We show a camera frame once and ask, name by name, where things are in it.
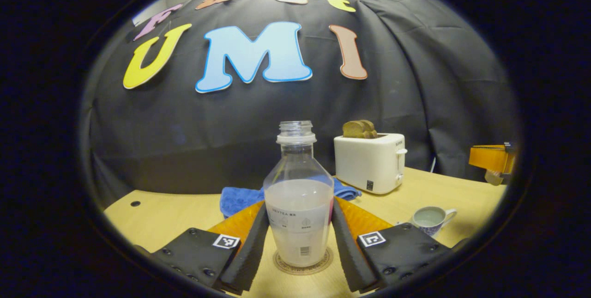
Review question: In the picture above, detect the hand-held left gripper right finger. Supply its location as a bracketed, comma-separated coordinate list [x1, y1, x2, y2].
[330, 196, 451, 294]

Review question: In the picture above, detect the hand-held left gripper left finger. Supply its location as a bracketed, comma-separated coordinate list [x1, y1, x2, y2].
[150, 201, 270, 295]

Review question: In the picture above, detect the round brown coaster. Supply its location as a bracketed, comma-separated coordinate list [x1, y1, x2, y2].
[273, 247, 334, 275]

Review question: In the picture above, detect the clear plastic water bottle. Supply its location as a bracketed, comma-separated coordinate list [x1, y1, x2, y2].
[263, 121, 334, 268]

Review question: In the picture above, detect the white blue-patterned teacup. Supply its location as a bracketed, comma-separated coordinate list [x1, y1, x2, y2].
[406, 206, 458, 237]

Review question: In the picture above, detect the blue folded towel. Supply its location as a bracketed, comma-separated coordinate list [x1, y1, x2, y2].
[219, 178, 362, 219]

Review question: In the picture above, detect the white toaster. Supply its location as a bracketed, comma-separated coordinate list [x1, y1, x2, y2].
[334, 133, 408, 195]

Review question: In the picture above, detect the brown bread slice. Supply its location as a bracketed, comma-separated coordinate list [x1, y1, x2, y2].
[342, 121, 370, 139]
[358, 120, 378, 139]

